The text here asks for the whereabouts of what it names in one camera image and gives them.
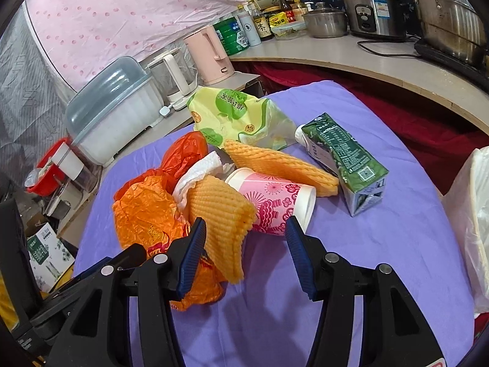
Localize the white paper towel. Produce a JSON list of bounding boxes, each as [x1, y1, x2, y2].
[[172, 151, 235, 211]]

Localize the green milk carton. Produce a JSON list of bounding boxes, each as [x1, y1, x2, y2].
[[295, 113, 389, 217]]

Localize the steel rice cooker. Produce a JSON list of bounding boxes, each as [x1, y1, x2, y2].
[[339, 0, 407, 42]]

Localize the clear container white lid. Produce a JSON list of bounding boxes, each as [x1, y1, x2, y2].
[[50, 143, 102, 192]]

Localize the white plastic bag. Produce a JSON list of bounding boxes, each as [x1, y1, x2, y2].
[[442, 146, 489, 314]]

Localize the orange plastic bag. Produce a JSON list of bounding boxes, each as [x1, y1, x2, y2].
[[112, 131, 230, 312]]

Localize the green canister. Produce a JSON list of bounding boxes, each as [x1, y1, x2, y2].
[[213, 17, 249, 56]]

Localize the dark bottle white label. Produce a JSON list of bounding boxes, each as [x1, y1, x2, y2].
[[250, 2, 273, 42]]

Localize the black cable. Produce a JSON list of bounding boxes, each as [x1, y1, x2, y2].
[[357, 34, 421, 60]]

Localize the white glass kettle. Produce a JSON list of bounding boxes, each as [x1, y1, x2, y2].
[[145, 47, 199, 111]]

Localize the pink dotted cloth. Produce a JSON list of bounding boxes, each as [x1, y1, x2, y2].
[[23, 0, 279, 92]]

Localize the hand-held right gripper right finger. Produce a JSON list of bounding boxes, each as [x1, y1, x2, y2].
[[285, 216, 447, 367]]

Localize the red cloth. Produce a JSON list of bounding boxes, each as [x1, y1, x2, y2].
[[235, 61, 489, 195]]

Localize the orange foam fruit net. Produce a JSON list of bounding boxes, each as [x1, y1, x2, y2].
[[187, 176, 257, 284], [222, 139, 340, 198]]

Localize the grey patterned cloth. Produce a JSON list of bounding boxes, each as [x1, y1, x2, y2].
[[0, 4, 77, 184]]

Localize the clear container yellow packet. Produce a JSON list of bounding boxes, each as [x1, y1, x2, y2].
[[267, 11, 306, 41]]

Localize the purple cloth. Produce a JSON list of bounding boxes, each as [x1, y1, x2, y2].
[[72, 80, 476, 367]]

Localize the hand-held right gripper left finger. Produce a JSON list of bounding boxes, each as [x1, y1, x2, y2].
[[46, 217, 209, 367]]

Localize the red basin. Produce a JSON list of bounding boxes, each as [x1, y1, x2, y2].
[[25, 138, 73, 195]]

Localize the cardboard box green print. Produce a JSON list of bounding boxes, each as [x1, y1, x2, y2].
[[27, 222, 76, 293]]

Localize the steel pot glass lid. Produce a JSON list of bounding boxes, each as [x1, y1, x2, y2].
[[302, 2, 348, 39]]

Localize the large steel pot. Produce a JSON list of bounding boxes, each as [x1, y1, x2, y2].
[[403, 0, 489, 65]]

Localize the pink paper cup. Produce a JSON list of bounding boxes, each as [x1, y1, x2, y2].
[[225, 167, 317, 236]]

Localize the pink electric kettle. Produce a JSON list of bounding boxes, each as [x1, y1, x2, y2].
[[182, 26, 235, 86]]

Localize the black induction cooker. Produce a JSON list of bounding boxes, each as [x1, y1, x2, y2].
[[414, 40, 489, 81]]

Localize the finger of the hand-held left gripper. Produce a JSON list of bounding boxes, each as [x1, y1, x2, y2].
[[28, 254, 115, 339]]

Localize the wooden counter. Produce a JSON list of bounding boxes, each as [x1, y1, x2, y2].
[[229, 31, 489, 134]]

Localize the white dish box grey lid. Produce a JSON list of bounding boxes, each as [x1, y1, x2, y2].
[[65, 56, 166, 167]]

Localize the yellow green plastic bag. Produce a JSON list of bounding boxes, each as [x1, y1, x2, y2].
[[186, 86, 298, 150]]

